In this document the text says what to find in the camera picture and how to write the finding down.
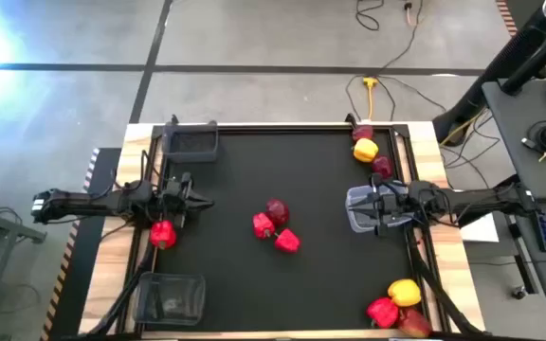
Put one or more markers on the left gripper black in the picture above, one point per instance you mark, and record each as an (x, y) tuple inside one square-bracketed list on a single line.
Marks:
[(177, 201)]

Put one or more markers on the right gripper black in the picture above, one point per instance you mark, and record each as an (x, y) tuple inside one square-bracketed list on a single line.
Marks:
[(387, 204)]

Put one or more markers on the dark red apple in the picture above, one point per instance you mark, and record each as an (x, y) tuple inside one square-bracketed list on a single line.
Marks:
[(363, 132), (415, 324), (278, 210), (382, 166)]

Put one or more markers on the yellow bell pepper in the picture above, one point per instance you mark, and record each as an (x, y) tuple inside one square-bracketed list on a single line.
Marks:
[(365, 150), (404, 292)]

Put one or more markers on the red bell pepper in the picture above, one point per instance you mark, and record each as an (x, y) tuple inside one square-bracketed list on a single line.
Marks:
[(262, 225), (287, 241), (383, 312), (163, 234)]

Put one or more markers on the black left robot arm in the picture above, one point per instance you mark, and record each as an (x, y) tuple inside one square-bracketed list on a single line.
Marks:
[(88, 203)]

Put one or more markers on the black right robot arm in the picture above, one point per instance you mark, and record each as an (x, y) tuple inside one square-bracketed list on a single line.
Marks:
[(481, 200)]

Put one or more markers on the clear plastic bin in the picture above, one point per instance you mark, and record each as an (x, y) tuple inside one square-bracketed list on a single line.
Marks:
[(356, 222)]

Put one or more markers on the dark grey plastic basket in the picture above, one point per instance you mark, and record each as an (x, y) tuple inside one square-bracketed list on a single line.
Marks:
[(190, 142)]

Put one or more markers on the black table mat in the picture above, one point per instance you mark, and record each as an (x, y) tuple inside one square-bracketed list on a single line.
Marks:
[(301, 166)]

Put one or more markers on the white paper sheet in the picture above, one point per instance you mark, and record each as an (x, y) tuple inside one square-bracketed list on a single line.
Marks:
[(481, 229)]

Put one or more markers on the black hazard-striped floor mat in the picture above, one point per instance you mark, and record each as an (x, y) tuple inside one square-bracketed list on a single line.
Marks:
[(83, 265)]

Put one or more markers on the grey desk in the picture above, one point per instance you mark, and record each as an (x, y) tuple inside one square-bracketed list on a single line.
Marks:
[(515, 142)]

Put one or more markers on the black caster wheel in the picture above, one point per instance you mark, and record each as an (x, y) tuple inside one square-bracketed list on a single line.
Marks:
[(519, 292)]

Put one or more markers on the black tower fan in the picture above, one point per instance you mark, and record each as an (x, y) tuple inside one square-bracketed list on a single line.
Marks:
[(500, 66)]

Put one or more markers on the black monitor pole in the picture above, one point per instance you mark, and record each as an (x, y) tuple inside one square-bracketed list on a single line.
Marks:
[(538, 57)]

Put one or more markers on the black table frame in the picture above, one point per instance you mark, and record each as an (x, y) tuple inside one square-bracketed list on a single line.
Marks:
[(278, 127)]

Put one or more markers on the black frame strut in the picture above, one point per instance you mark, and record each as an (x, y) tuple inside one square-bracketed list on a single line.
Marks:
[(126, 293), (439, 293)]

